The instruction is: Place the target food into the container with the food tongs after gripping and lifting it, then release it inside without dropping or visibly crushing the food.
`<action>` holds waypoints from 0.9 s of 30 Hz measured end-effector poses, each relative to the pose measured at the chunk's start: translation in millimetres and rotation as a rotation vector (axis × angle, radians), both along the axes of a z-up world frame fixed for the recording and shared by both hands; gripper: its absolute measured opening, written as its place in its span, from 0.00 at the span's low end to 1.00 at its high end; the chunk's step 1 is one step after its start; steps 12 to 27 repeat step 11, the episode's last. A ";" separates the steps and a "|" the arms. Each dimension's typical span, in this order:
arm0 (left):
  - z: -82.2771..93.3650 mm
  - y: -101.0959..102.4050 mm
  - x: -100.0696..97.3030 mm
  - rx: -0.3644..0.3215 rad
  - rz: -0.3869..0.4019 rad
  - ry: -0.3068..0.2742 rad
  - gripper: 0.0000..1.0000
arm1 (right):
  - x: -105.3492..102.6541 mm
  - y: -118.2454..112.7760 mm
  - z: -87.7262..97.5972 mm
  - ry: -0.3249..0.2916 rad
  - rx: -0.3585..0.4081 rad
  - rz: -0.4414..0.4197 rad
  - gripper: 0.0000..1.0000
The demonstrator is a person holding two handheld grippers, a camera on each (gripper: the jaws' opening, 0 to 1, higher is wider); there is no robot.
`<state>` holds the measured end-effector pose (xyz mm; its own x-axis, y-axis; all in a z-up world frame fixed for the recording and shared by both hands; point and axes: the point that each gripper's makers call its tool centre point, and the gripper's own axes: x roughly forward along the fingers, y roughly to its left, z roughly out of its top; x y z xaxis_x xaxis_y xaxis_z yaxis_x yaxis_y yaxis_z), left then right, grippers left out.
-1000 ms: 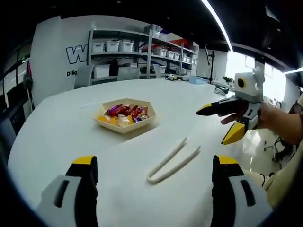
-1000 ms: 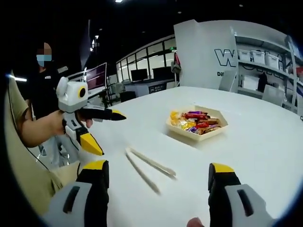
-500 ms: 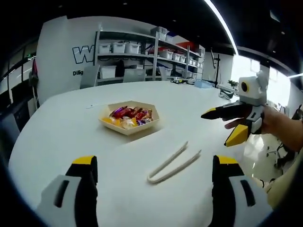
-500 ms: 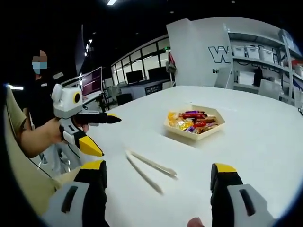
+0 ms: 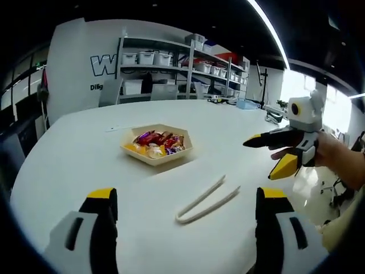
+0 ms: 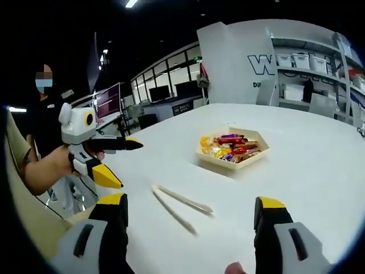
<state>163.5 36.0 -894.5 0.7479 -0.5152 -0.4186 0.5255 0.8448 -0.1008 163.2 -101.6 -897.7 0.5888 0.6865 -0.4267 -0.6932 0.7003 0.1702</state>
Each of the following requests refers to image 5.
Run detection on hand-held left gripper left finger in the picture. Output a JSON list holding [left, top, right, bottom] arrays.
[[39, 187, 119, 274]]

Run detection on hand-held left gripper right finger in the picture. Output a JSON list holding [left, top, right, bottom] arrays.
[[254, 187, 331, 274]]

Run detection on gold blue-label food packet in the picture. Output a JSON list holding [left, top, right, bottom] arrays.
[[172, 136, 186, 151]]

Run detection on cream hexagonal container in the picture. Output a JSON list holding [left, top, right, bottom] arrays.
[[119, 123, 194, 167]]

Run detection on person's right hand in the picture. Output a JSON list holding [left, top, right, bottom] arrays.
[[270, 131, 347, 172]]

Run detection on white black headset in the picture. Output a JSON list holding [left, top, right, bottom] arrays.
[[265, 111, 285, 124]]

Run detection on light blue box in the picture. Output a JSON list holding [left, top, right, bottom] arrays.
[[236, 98, 260, 111]]

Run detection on black tripod stand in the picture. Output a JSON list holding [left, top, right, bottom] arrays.
[[255, 62, 271, 109]]

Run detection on white office chair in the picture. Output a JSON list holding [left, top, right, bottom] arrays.
[[321, 171, 354, 209]]

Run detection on person's beige trousers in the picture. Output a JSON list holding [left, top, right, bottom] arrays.
[[319, 199, 365, 252]]

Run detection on grey chair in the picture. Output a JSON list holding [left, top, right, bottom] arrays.
[[150, 84, 179, 101], [98, 78, 124, 108], [193, 82, 210, 99]]

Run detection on long ceiling light strip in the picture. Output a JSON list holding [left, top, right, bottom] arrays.
[[246, 0, 291, 69]]

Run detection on grey metal shelving rack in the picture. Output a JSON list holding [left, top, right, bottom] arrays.
[[115, 27, 252, 103]]

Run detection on dark reception desk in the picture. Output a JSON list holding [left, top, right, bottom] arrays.
[[0, 96, 46, 155]]

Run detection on white storage bins group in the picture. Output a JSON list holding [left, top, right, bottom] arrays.
[[121, 33, 249, 98]]

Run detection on large white storage box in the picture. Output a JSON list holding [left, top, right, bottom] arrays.
[[122, 79, 143, 95]]

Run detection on hanging grey red bag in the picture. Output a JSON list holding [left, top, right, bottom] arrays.
[[36, 68, 50, 100]]

